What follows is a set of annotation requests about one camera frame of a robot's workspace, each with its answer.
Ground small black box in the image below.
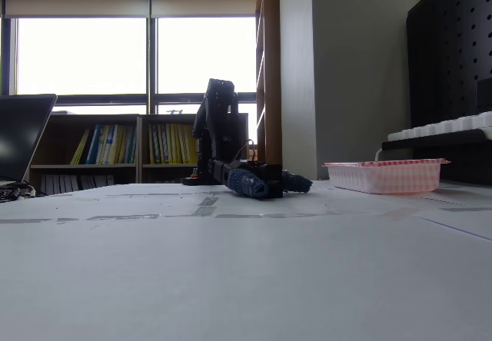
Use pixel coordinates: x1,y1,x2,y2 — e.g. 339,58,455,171
262,163,284,200

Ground orange black table clamp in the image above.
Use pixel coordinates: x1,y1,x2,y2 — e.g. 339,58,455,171
181,167,201,187

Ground low wooden bookshelf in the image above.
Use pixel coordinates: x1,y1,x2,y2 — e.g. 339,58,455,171
28,113,141,197
138,112,251,184

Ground pink checked tray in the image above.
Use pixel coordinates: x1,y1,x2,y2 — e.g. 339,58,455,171
321,157,451,196

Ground tall brown wooden shelf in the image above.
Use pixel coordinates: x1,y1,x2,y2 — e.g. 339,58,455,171
254,0,284,173

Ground blue book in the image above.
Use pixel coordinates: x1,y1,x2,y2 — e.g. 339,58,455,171
85,124,102,166

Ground leaning yellow book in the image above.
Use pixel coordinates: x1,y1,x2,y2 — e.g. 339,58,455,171
70,128,91,166

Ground white binders row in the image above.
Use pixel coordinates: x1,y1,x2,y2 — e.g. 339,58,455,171
39,174,116,196

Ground white power strip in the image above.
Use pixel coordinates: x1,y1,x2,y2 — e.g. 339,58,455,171
387,111,492,143

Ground beige roller blind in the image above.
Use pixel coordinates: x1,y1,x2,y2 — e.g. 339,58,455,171
150,0,258,18
2,0,151,20

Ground black pegboard panel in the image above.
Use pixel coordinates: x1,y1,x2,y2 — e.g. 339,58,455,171
406,0,492,129

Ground dark laptop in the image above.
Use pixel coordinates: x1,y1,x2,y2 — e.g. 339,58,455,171
0,94,58,189

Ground dark grey angular box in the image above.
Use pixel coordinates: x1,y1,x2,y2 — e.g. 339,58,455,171
475,77,492,114

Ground dark window frame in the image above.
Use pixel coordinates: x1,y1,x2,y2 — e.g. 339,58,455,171
0,13,258,147

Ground tangled black cables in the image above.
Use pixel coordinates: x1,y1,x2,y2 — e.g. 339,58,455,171
0,182,38,204

